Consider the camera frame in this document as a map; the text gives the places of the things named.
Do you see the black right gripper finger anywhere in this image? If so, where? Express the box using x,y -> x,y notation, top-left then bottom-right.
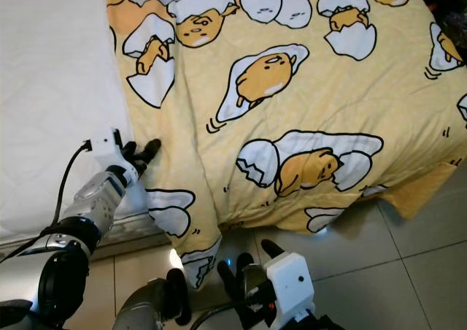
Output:
216,260 -> 255,310
260,238 -> 290,264

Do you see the yellow cartoon egg blanket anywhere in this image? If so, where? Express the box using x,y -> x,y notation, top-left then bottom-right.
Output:
105,0 -> 467,292

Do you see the grey left robot leg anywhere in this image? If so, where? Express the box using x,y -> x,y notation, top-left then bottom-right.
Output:
115,268 -> 188,330

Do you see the white quilted mattress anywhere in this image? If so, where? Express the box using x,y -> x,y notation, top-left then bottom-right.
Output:
0,0 -> 154,239

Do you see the beige bed base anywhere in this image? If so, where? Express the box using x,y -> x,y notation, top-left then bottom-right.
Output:
0,220 -> 161,261

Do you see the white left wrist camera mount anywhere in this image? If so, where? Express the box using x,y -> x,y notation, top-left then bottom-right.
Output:
84,128 -> 141,181

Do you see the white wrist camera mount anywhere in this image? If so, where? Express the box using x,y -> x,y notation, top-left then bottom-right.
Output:
264,251 -> 317,330
84,128 -> 141,181

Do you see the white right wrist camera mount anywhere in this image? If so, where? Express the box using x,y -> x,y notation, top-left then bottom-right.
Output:
264,251 -> 317,330

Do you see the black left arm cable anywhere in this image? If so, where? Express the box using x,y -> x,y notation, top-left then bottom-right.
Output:
63,142 -> 94,223

